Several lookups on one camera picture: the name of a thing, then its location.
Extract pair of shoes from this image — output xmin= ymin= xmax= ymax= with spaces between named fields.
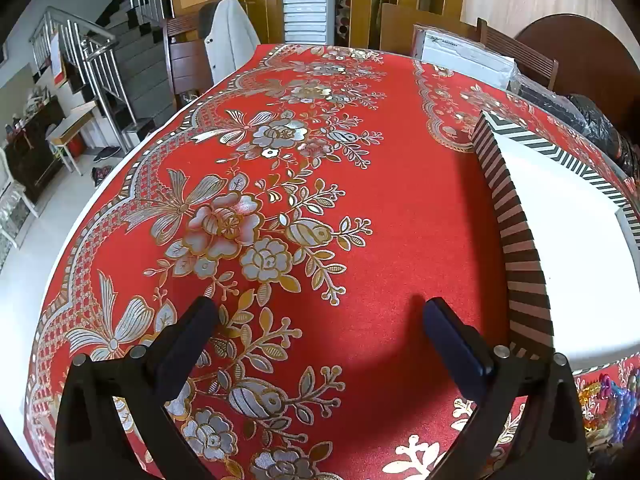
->
xmin=90 ymin=145 xmax=123 ymax=188

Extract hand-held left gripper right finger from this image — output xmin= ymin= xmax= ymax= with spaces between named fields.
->
xmin=422 ymin=297 xmax=588 ymax=480

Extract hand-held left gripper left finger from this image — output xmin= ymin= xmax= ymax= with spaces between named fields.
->
xmin=54 ymin=296 xmax=221 ymax=480

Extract dark wooden chair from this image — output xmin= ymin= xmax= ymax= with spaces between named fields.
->
xmin=162 ymin=12 xmax=216 ymax=106

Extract white boxes in plastic wrap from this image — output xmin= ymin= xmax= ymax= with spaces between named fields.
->
xmin=412 ymin=24 xmax=518 ymax=92

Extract dark wooden cabinet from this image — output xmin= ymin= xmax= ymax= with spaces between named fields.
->
xmin=4 ymin=95 xmax=66 ymax=203

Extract staircase with metal railing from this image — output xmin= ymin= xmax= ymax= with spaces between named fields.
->
xmin=30 ymin=0 xmax=176 ymax=138

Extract white slatted shutter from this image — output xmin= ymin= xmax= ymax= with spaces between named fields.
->
xmin=281 ymin=0 xmax=335 ymax=47

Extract leaning wooden board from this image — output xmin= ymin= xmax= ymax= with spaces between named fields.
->
xmin=379 ymin=2 xmax=463 ymax=53

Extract striped cardboard box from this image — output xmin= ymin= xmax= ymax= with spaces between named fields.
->
xmin=472 ymin=110 xmax=640 ymax=376

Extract slatted wooden chair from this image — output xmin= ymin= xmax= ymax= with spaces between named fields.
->
xmin=475 ymin=17 xmax=560 ymax=92

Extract round dark wooden tabletop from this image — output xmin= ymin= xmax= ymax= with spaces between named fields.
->
xmin=515 ymin=13 xmax=636 ymax=131

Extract pile of colourful hair accessories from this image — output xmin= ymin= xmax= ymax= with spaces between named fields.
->
xmin=575 ymin=372 xmax=640 ymax=461

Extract red floral tablecloth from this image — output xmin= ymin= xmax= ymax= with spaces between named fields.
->
xmin=22 ymin=44 xmax=640 ymax=480

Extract black fabric package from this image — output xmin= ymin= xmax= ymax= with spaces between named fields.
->
xmin=517 ymin=80 xmax=586 ymax=133

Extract small white-topped desk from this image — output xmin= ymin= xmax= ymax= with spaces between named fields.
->
xmin=46 ymin=99 xmax=101 ymax=177

